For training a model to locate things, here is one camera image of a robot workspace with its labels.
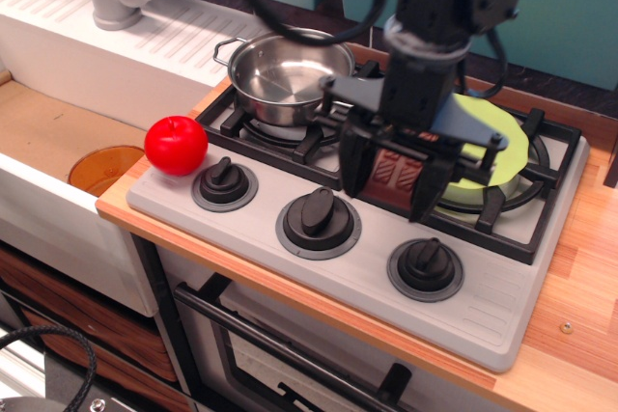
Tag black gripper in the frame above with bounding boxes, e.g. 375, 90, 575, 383
320, 52, 501, 223

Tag brown chocolate bar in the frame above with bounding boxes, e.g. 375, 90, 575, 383
361, 149, 423, 212

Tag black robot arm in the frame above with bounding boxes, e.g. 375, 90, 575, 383
320, 0, 519, 222

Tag grey toy stove top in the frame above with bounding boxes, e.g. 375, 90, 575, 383
126, 87, 591, 374

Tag light green plate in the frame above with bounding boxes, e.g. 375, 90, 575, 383
433, 94, 529, 186

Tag black middle stove knob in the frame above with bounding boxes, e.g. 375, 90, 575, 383
275, 187, 362, 261

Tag black stove knob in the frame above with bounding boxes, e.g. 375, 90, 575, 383
387, 238, 464, 303
275, 187, 362, 261
191, 156, 259, 213

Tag black right stove knob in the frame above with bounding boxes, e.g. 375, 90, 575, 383
387, 238, 464, 303

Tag stainless steel pot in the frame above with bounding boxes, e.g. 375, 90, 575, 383
212, 33, 356, 127

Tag black left stove knob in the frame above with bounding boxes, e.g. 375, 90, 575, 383
191, 156, 259, 213

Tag red toy apple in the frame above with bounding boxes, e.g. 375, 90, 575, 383
144, 116, 209, 177

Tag black left burner grate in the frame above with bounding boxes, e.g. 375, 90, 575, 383
195, 59, 387, 192

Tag black burner grate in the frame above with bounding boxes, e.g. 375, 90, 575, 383
195, 59, 387, 192
345, 86, 583, 267

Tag black right burner grate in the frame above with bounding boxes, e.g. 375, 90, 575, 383
345, 86, 583, 267

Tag toy oven door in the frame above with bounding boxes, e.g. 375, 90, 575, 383
157, 248, 501, 411

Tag wooden drawer fronts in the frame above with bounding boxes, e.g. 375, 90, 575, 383
1, 243, 192, 411

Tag white toy sink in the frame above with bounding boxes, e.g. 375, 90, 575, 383
1, 0, 264, 316

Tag black oven door handle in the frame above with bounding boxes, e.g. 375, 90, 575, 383
174, 274, 411, 411

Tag black braided foreground cable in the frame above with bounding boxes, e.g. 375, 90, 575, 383
0, 324, 97, 412

